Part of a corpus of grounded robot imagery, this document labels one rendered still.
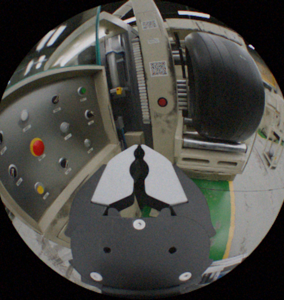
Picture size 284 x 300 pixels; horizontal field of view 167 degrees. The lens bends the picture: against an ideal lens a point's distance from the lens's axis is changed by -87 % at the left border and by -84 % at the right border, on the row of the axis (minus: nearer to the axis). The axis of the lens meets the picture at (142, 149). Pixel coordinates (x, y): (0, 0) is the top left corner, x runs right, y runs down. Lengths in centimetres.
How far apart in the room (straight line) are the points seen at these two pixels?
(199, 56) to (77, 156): 51
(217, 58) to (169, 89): 28
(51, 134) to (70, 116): 9
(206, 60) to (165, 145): 45
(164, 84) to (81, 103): 34
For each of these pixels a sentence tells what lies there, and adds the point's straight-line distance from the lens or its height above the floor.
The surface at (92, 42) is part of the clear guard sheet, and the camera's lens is 55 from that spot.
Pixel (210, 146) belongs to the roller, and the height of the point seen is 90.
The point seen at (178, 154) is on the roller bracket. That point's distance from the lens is 44.
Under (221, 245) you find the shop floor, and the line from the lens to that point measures 131.
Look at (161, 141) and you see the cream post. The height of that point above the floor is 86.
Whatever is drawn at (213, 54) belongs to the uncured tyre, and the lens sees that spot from 33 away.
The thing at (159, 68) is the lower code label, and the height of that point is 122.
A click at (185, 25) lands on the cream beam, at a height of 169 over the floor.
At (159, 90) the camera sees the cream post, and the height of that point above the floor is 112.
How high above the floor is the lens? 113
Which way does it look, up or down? 32 degrees down
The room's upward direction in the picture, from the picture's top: 8 degrees counter-clockwise
